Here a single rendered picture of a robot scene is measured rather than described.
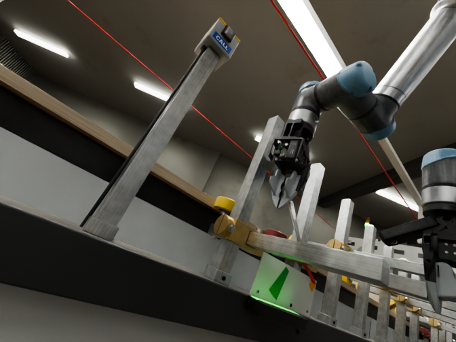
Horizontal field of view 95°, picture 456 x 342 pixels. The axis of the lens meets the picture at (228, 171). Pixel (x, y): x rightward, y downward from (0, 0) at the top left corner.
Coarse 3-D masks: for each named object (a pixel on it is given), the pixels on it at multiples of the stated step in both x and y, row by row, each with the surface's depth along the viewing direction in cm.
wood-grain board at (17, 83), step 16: (0, 64) 40; (0, 80) 40; (16, 80) 42; (32, 96) 43; (48, 96) 44; (48, 112) 46; (64, 112) 46; (80, 128) 47; (96, 128) 49; (112, 144) 51; (160, 176) 57; (176, 176) 60; (192, 192) 62; (320, 272) 99; (352, 288) 116
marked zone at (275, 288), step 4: (284, 272) 55; (280, 276) 54; (284, 276) 55; (276, 280) 53; (280, 280) 54; (284, 280) 55; (276, 284) 53; (280, 284) 54; (272, 288) 52; (276, 288) 53; (280, 288) 54; (272, 292) 52; (276, 292) 53; (276, 296) 53; (276, 300) 53
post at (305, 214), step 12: (312, 168) 74; (324, 168) 74; (312, 180) 71; (312, 192) 68; (300, 204) 69; (312, 204) 67; (300, 216) 67; (312, 216) 67; (300, 228) 64; (288, 264) 61; (300, 264) 61
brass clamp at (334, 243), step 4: (332, 240) 78; (336, 240) 77; (328, 244) 78; (332, 244) 77; (336, 244) 76; (340, 244) 75; (344, 244) 76; (336, 248) 75; (340, 248) 74; (344, 248) 75; (348, 248) 78
